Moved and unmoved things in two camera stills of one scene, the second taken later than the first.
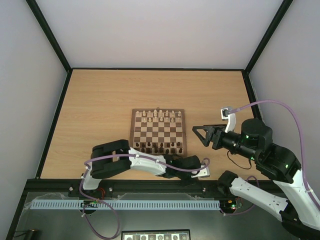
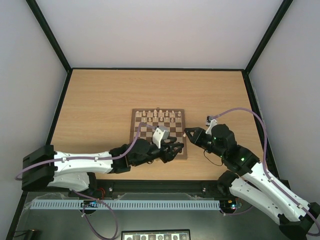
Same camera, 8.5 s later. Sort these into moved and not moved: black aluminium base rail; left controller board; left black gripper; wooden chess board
Moved: left black gripper
Not moved: wooden chess board; left controller board; black aluminium base rail
